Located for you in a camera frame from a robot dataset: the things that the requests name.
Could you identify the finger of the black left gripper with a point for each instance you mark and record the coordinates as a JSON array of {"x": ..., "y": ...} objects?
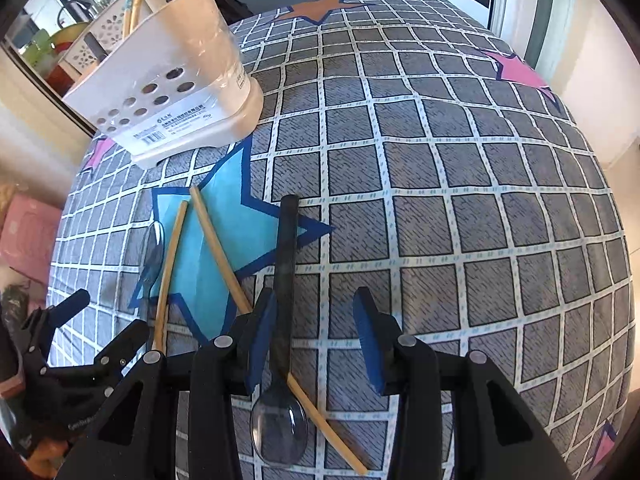
[
  {"x": 44, "y": 322},
  {"x": 115, "y": 344}
]

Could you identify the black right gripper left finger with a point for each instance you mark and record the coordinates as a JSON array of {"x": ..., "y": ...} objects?
[{"x": 133, "y": 436}]

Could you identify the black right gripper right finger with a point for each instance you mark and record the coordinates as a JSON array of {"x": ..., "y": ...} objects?
[{"x": 496, "y": 435}]

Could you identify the plain wooden chopstick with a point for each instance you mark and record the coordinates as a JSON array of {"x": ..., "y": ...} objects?
[
  {"x": 159, "y": 338},
  {"x": 232, "y": 364}
]

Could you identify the black handled steel spoon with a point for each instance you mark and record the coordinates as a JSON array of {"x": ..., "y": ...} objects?
[{"x": 278, "y": 423}]

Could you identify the beige plastic utensil holder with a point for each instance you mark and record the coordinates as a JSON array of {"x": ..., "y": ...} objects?
[{"x": 174, "y": 84}]

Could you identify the black handled utensil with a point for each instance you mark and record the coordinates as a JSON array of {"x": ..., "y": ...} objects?
[{"x": 95, "y": 47}]

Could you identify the pink plastic stool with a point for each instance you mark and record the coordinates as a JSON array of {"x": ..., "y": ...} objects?
[{"x": 28, "y": 237}]

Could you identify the grey checked tablecloth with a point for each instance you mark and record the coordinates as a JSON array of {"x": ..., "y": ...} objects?
[{"x": 464, "y": 198}]

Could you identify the beige plastic storage rack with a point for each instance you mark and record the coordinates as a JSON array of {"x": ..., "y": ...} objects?
[{"x": 107, "y": 28}]

